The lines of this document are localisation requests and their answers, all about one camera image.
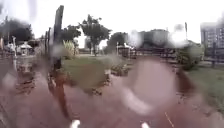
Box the red paved path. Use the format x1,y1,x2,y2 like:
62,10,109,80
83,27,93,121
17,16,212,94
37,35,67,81
0,55,224,128

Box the round green bush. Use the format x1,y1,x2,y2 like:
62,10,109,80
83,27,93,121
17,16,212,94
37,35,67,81
175,41,205,70

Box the grass strip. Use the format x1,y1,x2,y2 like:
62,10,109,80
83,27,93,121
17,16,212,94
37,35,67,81
184,64,224,115

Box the robot's own part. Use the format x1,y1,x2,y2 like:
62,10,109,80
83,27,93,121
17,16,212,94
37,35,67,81
140,122,151,128
69,119,81,128

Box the dark wooden rail fence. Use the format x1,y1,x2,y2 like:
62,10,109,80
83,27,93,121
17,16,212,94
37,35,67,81
42,4,65,72
115,45,224,67

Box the tall grey building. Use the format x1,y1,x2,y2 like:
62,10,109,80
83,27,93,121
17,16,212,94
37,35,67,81
200,21,224,50

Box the tree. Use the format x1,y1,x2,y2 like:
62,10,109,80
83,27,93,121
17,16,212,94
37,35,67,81
0,17,35,45
105,31,130,55
61,24,82,43
78,14,113,56

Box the grass patch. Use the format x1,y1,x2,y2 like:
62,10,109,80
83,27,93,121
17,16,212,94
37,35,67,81
61,54,125,92

